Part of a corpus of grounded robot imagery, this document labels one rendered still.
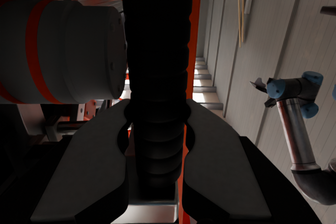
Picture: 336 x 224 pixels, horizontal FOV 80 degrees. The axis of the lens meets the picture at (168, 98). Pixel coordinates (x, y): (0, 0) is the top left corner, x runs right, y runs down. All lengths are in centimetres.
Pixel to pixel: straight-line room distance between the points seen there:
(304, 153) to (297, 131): 8
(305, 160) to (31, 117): 85
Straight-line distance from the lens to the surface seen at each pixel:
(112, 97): 28
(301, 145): 91
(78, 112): 55
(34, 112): 40
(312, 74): 101
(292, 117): 91
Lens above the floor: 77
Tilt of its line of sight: 28 degrees up
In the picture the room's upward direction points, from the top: 179 degrees counter-clockwise
